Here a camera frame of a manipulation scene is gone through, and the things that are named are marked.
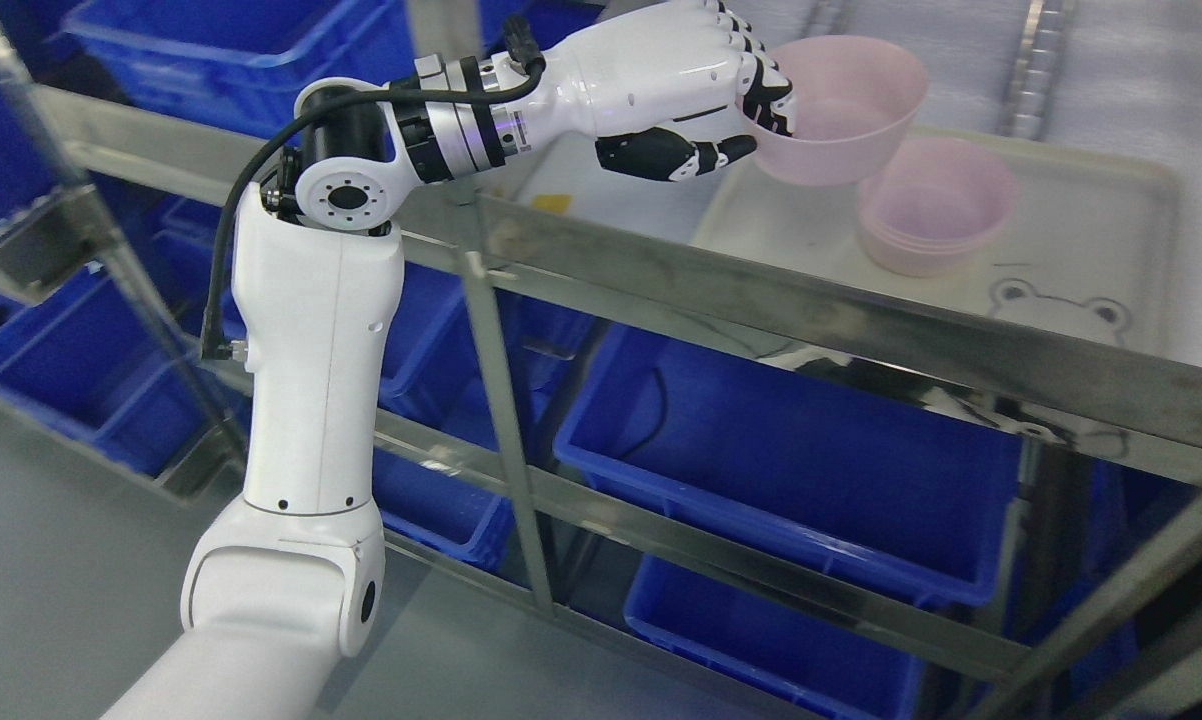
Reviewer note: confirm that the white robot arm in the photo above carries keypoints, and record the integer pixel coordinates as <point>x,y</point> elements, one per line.
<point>284,583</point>

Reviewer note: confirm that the stack of pink bowls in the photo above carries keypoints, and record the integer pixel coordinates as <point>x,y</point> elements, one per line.
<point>934,205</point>

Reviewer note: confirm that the pink plastic bowl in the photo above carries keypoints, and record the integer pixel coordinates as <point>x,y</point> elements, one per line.
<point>856,97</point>

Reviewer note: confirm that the blue bin under shelf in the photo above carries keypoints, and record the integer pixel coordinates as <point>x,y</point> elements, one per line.
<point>863,488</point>

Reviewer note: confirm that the stainless steel shelf rack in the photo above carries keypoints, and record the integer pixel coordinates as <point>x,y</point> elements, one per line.
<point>680,292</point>

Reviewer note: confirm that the beige bear tray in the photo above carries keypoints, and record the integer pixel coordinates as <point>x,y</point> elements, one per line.
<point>1085,252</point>

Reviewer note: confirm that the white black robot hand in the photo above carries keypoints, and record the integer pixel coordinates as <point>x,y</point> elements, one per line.
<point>668,92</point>

